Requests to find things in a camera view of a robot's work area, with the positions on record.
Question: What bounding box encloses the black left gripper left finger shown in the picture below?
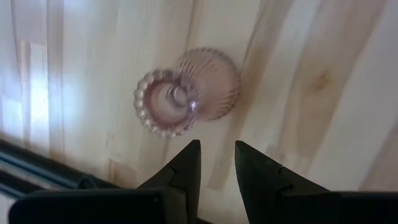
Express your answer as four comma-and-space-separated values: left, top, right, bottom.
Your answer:
8, 139, 202, 224

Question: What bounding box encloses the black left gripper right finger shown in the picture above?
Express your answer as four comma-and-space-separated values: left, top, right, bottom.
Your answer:
235, 140, 398, 224

